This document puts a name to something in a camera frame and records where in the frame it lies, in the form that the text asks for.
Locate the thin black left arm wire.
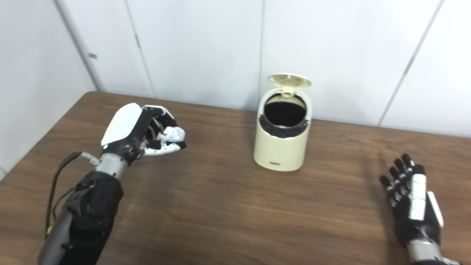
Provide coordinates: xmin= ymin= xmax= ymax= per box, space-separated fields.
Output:
xmin=52 ymin=188 xmax=79 ymax=221

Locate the cream-colored round bin lid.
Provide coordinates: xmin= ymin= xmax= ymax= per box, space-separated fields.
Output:
xmin=267 ymin=73 xmax=312 ymax=97

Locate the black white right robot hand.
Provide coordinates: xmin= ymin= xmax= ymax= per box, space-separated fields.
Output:
xmin=379 ymin=153 xmax=444 ymax=247

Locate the white paper ball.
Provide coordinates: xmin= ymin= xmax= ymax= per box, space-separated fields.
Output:
xmin=157 ymin=126 xmax=185 ymax=143

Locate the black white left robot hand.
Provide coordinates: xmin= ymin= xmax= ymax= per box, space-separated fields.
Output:
xmin=100 ymin=103 xmax=187 ymax=166

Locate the cream-colored round bin body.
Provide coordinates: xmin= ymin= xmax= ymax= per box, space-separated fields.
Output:
xmin=253 ymin=87 xmax=313 ymax=172

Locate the grey wall corner post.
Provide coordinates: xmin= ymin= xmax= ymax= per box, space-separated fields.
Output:
xmin=55 ymin=0 xmax=98 ymax=92

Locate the thick black left wrist cable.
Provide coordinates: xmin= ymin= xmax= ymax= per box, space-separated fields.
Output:
xmin=45 ymin=152 xmax=100 ymax=236

